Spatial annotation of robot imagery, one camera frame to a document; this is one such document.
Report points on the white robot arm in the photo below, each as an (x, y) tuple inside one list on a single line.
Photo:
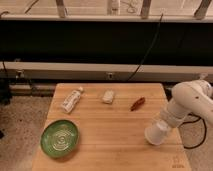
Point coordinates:
[(189, 97)]

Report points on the white eraser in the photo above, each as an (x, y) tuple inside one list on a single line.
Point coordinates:
[(108, 96)]

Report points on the white plastic bottle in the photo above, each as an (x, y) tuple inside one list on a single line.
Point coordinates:
[(71, 100)]

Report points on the brown chili pepper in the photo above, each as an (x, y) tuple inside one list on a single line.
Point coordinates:
[(137, 104)]

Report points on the green glass plate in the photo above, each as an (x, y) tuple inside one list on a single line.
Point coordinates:
[(59, 138)]

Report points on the grey metal rail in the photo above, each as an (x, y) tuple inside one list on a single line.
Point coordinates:
[(112, 72)]

